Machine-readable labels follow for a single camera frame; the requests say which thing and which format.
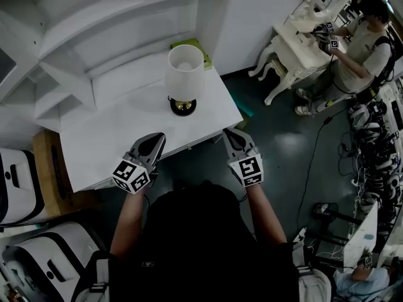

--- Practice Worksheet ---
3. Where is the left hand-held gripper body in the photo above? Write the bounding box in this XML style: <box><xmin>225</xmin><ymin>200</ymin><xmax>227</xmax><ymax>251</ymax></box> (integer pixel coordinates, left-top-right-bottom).
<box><xmin>111</xmin><ymin>148</ymin><xmax>159</xmax><ymax>195</ymax></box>

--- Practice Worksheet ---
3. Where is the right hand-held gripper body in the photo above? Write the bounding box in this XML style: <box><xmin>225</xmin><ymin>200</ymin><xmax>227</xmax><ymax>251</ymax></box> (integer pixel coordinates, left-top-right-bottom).
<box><xmin>227</xmin><ymin>147</ymin><xmax>264</xmax><ymax>188</ymax></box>

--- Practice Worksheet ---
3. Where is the white shade table lamp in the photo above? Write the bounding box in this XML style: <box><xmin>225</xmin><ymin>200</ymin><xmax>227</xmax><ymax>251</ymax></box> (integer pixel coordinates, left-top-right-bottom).
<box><xmin>165</xmin><ymin>44</ymin><xmax>205</xmax><ymax>117</ymax></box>

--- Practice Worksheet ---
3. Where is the person's right forearm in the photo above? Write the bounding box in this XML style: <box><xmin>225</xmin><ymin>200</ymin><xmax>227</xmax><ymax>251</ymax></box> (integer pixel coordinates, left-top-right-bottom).
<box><xmin>246</xmin><ymin>183</ymin><xmax>288</xmax><ymax>245</ymax></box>

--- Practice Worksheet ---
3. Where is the person's left forearm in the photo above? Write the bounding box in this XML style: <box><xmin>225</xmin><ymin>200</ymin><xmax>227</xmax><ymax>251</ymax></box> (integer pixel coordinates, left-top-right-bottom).
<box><xmin>109</xmin><ymin>189</ymin><xmax>149</xmax><ymax>258</ymax></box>

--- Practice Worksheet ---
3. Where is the green box under desk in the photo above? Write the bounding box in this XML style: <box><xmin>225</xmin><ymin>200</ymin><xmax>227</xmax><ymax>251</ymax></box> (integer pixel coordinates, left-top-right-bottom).
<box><xmin>234</xmin><ymin>104</ymin><xmax>254</xmax><ymax>132</ymax></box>

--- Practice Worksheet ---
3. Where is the person's black shirt torso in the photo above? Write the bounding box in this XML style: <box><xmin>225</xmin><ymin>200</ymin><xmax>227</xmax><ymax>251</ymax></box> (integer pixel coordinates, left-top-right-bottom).
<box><xmin>106</xmin><ymin>180</ymin><xmax>300</xmax><ymax>302</ymax></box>

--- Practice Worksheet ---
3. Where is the black metal stand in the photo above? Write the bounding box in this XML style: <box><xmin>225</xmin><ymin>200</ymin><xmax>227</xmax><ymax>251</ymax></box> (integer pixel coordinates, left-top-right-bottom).
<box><xmin>312</xmin><ymin>201</ymin><xmax>365</xmax><ymax>266</ymax></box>

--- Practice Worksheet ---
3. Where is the white ornate dressing table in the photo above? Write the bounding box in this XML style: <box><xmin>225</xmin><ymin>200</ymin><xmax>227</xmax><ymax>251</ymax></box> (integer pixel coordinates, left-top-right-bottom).
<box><xmin>247</xmin><ymin>0</ymin><xmax>353</xmax><ymax>107</ymax></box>

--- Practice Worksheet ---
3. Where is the large white black case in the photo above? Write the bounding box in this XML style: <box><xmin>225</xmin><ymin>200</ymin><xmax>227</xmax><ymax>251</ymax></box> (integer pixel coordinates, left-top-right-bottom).
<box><xmin>0</xmin><ymin>221</ymin><xmax>106</xmax><ymax>302</ymax></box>

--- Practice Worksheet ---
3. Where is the small white black case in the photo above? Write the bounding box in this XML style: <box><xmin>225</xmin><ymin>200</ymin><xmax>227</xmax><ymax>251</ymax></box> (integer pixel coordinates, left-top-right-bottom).
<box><xmin>0</xmin><ymin>147</ymin><xmax>47</xmax><ymax>230</ymax></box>

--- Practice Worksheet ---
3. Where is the white shelf unit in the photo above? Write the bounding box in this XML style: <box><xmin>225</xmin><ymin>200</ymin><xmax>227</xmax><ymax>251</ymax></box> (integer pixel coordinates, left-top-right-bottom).
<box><xmin>0</xmin><ymin>0</ymin><xmax>234</xmax><ymax>132</ymax></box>

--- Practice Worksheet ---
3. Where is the white board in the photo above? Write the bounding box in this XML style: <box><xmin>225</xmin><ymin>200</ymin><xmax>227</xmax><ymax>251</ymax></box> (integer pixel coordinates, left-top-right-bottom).
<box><xmin>342</xmin><ymin>202</ymin><xmax>379</xmax><ymax>271</ymax></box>

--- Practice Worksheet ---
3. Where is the black floor cable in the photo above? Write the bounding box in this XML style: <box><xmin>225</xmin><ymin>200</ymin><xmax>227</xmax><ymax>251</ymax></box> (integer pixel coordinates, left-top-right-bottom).
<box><xmin>295</xmin><ymin>108</ymin><xmax>349</xmax><ymax>232</ymax></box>

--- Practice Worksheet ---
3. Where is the grey left backpack strap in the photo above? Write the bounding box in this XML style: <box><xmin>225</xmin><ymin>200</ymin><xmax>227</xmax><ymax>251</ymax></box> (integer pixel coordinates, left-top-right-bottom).
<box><xmin>72</xmin><ymin>252</ymin><xmax>111</xmax><ymax>302</ymax></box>

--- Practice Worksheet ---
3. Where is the grey backpack strap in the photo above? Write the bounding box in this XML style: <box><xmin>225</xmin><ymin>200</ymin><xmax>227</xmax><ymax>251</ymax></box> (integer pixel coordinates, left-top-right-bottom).
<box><xmin>291</xmin><ymin>240</ymin><xmax>333</xmax><ymax>302</ymax></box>
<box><xmin>72</xmin><ymin>252</ymin><xmax>111</xmax><ymax>302</ymax></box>

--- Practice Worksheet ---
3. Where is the grey right backpack strap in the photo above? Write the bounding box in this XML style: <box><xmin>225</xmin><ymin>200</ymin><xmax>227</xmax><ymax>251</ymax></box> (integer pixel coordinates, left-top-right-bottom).
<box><xmin>291</xmin><ymin>240</ymin><xmax>333</xmax><ymax>302</ymax></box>

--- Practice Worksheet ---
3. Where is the pile of cables and devices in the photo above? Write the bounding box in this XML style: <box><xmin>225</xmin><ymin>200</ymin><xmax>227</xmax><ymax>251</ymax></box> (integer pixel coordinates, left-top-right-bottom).
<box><xmin>338</xmin><ymin>98</ymin><xmax>403</xmax><ymax>223</ymax></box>

